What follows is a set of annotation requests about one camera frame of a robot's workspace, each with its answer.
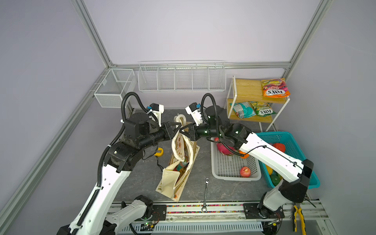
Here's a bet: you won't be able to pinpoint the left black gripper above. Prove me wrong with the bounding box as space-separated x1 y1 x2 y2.
139 121 181 150

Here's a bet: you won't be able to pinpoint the cream floral tote bag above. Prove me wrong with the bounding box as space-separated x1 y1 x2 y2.
155 114 200 202

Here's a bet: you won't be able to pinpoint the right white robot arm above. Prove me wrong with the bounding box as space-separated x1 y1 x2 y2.
179 103 314 217

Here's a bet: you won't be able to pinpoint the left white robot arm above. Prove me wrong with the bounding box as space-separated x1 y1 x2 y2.
57 112 182 235

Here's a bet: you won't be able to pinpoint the teal snack bag lower shelf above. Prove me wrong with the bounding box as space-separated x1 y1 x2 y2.
233 101 256 119

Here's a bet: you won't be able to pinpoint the green Fox's candy bag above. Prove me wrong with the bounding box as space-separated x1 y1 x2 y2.
250 101 276 117

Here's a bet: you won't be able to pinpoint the orange Fox's candy bag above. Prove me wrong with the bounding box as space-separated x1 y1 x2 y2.
261 78 291 98

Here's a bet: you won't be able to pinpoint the yellow tape measure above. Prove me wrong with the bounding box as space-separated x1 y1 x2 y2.
154 147 164 172

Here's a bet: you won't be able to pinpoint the red dragon fruit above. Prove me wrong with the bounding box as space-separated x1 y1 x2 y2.
216 143 233 156

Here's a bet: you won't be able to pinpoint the white plastic basket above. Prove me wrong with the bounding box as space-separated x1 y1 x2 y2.
211 143 261 182

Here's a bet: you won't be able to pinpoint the silver combination wrench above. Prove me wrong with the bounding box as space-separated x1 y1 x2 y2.
201 178 210 213

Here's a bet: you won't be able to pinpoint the orange tangerine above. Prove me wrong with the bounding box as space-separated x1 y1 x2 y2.
239 151 250 159

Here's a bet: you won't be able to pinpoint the red apple front basket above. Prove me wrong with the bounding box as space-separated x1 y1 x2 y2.
240 166 252 178

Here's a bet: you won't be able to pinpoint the white two-tier wooden shelf rack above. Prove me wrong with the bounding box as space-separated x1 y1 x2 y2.
224 76 290 132

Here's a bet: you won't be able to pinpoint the small white mesh basket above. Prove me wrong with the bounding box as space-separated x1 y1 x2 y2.
94 69 137 108

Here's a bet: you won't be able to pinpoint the red tomato in teal basket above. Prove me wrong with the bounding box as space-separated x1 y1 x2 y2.
273 143 286 153

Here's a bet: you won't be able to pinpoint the green bell pepper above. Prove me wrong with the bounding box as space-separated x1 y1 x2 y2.
270 174 282 186

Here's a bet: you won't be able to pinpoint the teal plastic basket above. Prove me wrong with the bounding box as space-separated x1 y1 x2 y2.
257 131 306 188

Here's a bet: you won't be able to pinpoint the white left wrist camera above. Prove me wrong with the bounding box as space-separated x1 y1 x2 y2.
147 103 164 127

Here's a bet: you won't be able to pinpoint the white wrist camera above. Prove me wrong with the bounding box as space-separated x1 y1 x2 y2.
185 102 201 116
147 103 164 127

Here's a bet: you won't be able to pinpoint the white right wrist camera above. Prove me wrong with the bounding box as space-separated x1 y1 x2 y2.
185 102 201 116

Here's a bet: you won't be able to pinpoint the long white wire basket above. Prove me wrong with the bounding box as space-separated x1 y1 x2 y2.
138 60 227 92

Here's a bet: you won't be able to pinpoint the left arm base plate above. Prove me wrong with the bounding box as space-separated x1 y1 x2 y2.
136 204 167 221

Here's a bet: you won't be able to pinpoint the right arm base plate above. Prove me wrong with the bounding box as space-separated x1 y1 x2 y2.
243 203 285 219

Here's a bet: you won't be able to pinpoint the yellow handled pliers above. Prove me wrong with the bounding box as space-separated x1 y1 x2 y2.
292 204 306 235

